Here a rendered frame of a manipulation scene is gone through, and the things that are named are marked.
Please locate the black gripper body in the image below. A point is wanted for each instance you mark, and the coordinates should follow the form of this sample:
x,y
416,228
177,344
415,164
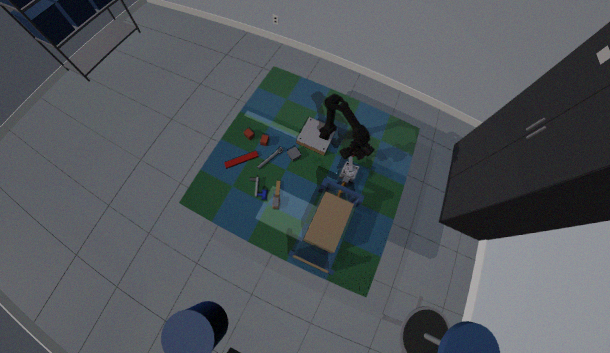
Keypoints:
x,y
347,153

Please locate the grey rod with square end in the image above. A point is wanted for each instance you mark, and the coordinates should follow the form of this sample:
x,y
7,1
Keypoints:
x,y
278,151

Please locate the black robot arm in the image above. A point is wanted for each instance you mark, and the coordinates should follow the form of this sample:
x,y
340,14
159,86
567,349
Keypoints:
x,y
360,133

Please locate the red rectangular bar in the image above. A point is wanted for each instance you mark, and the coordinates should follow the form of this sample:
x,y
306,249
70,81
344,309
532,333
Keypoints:
x,y
240,159

